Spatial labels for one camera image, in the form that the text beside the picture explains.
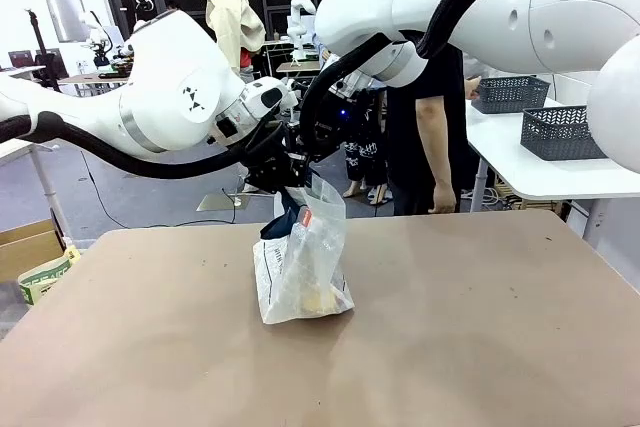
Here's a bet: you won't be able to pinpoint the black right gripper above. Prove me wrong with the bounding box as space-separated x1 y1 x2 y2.
306 115 348 164

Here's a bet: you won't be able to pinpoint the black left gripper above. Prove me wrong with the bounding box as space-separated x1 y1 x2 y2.
244 146 308 196

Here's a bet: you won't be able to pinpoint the translucent shopping bag navy handles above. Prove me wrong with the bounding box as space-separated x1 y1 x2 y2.
251 173 357 326

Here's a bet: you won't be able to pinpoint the grey plastic lattice basket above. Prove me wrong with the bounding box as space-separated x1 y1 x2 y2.
519 105 609 162
470 75 552 115

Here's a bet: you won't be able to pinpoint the person's right forearm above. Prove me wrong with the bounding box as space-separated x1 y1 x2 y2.
416 95 455 188

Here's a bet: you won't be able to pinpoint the green white paper bag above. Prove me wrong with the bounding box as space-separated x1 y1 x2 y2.
17 245 82 308

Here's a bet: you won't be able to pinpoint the person's right hand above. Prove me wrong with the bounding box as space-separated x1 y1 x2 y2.
429 183 458 215

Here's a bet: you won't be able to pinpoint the person in red shirt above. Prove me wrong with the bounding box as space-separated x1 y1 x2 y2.
343 87 392 206

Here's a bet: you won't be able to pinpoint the metal floor plate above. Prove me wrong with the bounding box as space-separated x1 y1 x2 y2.
196 190 252 213

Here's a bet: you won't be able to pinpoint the person in black t-shirt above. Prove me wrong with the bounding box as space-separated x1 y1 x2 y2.
386 0 472 217

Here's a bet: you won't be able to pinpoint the yellow snack item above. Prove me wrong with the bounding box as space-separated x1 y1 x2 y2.
298 289 343 317

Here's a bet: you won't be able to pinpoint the mannequin with beige jacket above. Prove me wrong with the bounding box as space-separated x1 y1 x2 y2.
196 0 267 76

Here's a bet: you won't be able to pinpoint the wooden background work table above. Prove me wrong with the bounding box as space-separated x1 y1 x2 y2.
57 71 132 98

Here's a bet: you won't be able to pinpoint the white side table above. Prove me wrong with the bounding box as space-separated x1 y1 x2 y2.
463 95 640 244

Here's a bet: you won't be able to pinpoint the brown cardboard box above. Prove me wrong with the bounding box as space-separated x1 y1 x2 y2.
0 218 67 284

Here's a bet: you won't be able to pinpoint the black tripod with clamp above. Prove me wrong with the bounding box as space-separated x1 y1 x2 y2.
24 8 64 94

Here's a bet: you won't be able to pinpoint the grey whiteboard panel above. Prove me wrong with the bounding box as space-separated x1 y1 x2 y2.
43 0 87 44

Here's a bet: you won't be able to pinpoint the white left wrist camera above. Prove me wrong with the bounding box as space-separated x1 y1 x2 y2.
281 78 302 119

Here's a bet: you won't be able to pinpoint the black left arm cable sleeve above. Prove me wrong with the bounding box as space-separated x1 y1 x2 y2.
0 113 282 181

